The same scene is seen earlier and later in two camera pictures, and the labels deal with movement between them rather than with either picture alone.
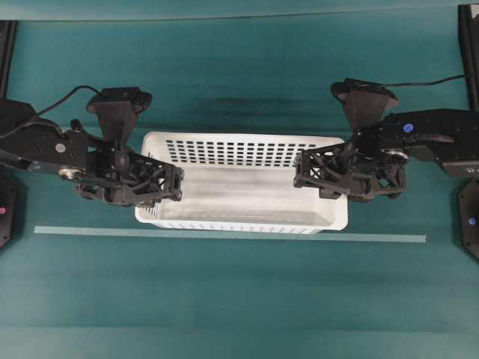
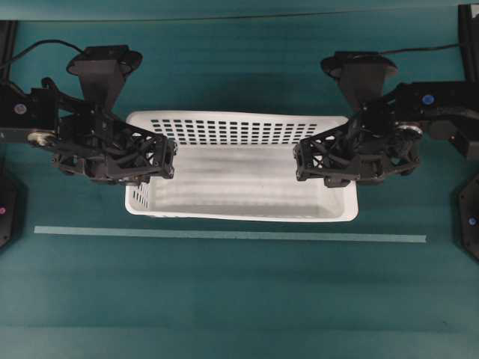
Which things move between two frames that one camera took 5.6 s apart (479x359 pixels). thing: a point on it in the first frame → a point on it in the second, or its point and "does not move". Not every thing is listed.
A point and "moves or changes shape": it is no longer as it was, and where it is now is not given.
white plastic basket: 242,183 moves or changes shape
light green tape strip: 324,235 does not move
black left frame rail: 8,29 does not move
